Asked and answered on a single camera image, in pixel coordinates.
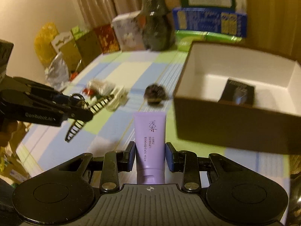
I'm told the purple cosmetic tube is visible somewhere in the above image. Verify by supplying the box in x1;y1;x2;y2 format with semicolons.
134;112;166;184

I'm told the leopard pattern hair claw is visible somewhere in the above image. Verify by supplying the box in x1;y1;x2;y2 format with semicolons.
65;94;115;143

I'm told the cream white hair claw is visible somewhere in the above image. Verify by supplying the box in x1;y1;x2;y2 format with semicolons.
105;85;128;112

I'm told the dark velvet scrunchie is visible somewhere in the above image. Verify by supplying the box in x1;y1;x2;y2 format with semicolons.
144;84;169;105

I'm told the bag of cotton swabs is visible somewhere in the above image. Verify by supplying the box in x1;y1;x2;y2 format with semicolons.
87;79;116;95

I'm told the black Flyco shaver box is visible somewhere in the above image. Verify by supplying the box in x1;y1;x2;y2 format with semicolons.
218;79;255;106

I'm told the person left hand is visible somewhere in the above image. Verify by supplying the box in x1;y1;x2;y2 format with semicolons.
0;119;18;147

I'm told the yellow plastic bag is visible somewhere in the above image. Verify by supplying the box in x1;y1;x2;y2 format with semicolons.
34;22;59;68

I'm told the white scalloped paper box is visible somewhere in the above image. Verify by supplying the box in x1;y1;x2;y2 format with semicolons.
50;31;83;74

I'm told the brown cardboard carton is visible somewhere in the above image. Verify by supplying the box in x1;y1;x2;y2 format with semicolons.
75;30;102;66

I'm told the checkered tablecloth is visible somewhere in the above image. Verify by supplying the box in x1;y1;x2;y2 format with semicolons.
17;50;289;188

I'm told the red gift envelope box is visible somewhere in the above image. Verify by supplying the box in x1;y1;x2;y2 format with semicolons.
93;24;120;54

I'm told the brown cardboard storage box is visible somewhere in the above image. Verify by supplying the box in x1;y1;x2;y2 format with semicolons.
173;42;300;155

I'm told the white humidifier box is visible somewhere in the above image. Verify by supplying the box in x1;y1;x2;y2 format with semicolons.
111;10;145;52

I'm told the left green tissue pack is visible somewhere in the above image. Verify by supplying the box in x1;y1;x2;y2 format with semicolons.
175;30;208;52

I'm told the green tissue pack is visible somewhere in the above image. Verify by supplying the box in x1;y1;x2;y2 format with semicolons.
175;30;208;52
205;32;244;43

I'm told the right green tissue pack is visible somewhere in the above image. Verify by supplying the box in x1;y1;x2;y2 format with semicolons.
205;32;244;43

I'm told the dark green plastic jar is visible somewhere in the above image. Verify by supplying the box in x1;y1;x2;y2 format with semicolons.
139;0;173;51

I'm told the blue product box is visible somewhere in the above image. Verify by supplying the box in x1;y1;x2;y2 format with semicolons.
172;7;247;38

